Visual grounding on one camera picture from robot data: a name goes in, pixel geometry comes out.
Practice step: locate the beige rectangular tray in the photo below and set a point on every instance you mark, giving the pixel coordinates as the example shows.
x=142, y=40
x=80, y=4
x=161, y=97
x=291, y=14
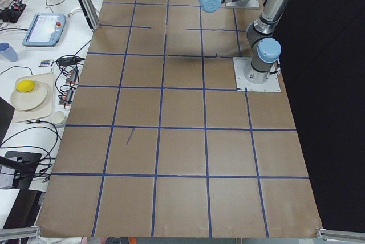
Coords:
x=43, y=110

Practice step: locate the blue teach pendant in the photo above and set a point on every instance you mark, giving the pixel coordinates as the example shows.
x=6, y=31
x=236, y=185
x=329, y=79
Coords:
x=45, y=30

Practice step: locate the light blue plastic cup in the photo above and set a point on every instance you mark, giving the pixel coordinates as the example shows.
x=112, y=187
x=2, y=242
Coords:
x=8, y=52

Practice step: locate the brown paper table cover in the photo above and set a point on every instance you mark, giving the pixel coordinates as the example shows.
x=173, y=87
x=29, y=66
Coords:
x=159, y=142

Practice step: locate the small circuit board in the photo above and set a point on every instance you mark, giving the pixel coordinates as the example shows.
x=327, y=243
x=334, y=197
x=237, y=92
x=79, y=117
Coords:
x=66, y=97
x=72, y=76

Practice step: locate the yellow lemon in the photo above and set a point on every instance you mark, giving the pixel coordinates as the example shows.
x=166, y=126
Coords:
x=25, y=86

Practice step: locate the beige round plate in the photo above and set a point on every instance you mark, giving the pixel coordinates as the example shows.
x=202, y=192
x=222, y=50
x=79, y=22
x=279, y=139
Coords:
x=30, y=100

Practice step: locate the small colourful card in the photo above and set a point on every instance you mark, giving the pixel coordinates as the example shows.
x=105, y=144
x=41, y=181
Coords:
x=46, y=63

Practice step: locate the lower small circuit board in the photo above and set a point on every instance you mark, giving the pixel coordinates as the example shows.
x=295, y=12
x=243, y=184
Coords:
x=66, y=97

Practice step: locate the black camera stand base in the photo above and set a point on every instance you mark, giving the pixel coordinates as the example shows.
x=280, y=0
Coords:
x=18, y=169

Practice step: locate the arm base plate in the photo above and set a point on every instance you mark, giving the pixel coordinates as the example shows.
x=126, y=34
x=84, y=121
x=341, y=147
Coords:
x=249, y=80
x=244, y=4

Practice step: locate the black red controller device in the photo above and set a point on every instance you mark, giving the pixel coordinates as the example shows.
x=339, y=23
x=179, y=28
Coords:
x=12, y=14

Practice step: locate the upper small circuit board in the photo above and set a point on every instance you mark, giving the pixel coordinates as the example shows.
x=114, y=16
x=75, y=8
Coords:
x=72, y=76

